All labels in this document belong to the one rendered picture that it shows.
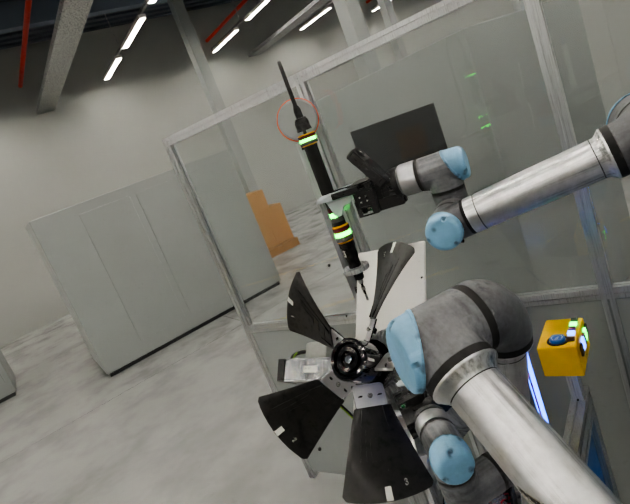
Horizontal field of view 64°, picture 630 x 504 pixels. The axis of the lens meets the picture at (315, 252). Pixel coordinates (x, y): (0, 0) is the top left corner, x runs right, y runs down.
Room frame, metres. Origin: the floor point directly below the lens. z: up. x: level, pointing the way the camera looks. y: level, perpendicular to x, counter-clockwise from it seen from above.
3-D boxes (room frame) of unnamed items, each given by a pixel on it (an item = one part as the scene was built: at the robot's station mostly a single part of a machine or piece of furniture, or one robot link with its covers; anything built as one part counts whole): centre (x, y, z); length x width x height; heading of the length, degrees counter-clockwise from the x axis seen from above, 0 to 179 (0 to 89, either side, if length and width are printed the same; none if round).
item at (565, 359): (1.26, -0.55, 1.02); 0.16 x 0.10 x 0.11; 142
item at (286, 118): (1.96, -0.12, 1.88); 0.17 x 0.15 x 0.16; 52
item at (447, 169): (1.11, -0.33, 1.64); 0.11 x 0.08 x 0.09; 62
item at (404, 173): (1.15, -0.27, 1.64); 0.08 x 0.05 x 0.08; 152
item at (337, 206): (1.21, -0.09, 1.63); 0.09 x 0.03 x 0.06; 71
